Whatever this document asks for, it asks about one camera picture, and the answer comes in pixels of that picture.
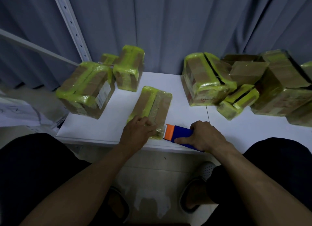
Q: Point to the person's right hand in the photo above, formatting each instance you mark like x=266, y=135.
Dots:
x=207, y=138

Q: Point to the person's right thumb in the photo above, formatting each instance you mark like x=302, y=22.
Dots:
x=184, y=140

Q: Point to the tall yellow taped cardboard box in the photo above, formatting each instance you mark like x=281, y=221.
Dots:
x=129, y=68

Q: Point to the grey slipper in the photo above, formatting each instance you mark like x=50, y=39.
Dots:
x=119, y=204
x=203, y=171

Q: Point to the small black striped taped box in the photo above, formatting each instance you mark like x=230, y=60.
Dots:
x=237, y=101

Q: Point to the wide black striped taped box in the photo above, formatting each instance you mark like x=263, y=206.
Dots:
x=285, y=67

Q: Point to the person's left fingers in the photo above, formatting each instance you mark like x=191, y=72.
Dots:
x=143, y=124

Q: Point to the plain brown cardboard box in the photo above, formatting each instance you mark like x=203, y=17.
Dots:
x=246, y=71

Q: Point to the person's left hand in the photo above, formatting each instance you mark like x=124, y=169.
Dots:
x=135, y=133

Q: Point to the person's right foot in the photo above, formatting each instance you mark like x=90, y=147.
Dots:
x=198, y=195

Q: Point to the large yellow taped cardboard box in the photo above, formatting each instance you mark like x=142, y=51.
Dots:
x=280, y=101

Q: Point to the grey left slipper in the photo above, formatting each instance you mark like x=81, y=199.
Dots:
x=119, y=204

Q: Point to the grey right slipper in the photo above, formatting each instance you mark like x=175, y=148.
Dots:
x=203, y=171

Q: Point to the white labelled yellow taped box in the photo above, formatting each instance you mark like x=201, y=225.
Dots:
x=85, y=89

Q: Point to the white perforated shelf upright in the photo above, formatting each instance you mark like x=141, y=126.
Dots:
x=70, y=23

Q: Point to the person's left forearm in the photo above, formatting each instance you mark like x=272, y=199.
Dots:
x=80, y=184

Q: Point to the white shelf crossbar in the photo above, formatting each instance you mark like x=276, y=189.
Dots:
x=36, y=47

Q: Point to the person's left leg black trousers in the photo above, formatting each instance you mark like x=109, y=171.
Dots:
x=34, y=174

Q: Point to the person's right forearm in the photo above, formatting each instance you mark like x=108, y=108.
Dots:
x=263, y=186

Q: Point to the small yellow taped cardboard box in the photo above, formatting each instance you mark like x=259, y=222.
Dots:
x=109, y=59

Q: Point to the large black striped taped box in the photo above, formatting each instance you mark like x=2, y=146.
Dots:
x=204, y=82

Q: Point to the blue orange tape dispenser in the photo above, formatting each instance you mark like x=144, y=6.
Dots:
x=179, y=133

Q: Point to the white plastic bags pile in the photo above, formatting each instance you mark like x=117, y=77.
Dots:
x=24, y=111

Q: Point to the grey curtain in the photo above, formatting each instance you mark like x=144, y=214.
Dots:
x=182, y=21

